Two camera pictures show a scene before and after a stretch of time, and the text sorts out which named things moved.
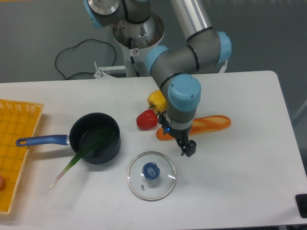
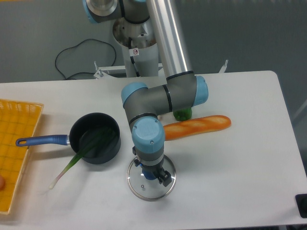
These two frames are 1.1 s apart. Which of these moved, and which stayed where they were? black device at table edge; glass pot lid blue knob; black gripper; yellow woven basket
Moved: black gripper
Stayed: glass pot lid blue knob; black device at table edge; yellow woven basket
